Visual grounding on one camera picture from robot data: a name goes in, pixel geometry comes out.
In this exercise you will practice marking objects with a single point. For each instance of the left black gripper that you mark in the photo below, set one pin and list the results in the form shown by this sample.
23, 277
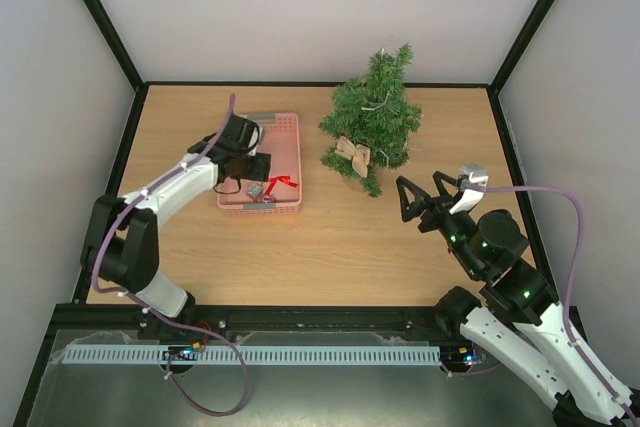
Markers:
261, 173

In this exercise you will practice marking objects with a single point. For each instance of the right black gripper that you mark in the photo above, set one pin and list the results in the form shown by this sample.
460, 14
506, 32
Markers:
433, 203

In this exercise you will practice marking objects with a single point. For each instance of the pink plastic basket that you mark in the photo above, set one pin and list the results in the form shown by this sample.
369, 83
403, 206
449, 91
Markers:
282, 141

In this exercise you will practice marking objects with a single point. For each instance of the beige felt ornament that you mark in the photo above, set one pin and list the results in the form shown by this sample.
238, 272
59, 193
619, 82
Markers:
357, 154

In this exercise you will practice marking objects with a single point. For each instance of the small green christmas tree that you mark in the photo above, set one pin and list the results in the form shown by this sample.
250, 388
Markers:
347, 119

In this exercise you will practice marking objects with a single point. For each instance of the clear led string lights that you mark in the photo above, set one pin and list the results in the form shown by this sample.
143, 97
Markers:
385, 107

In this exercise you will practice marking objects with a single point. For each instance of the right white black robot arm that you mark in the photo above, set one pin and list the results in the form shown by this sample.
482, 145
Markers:
518, 317

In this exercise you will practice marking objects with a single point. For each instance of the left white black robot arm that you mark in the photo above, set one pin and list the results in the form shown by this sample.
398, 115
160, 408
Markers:
121, 246

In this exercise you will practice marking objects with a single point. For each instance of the silver gift box ornament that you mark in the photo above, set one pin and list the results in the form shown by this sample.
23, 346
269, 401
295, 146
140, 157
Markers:
255, 190

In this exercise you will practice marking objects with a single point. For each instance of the red ribbon bow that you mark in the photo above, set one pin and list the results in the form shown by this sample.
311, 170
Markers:
272, 182

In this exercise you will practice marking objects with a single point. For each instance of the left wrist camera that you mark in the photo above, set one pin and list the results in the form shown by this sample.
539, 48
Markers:
256, 137

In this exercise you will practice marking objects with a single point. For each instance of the light blue cable duct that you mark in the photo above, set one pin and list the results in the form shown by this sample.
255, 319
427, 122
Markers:
253, 355

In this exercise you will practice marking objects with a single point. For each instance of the black frame rail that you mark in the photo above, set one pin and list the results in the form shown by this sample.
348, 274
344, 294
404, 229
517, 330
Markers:
407, 323

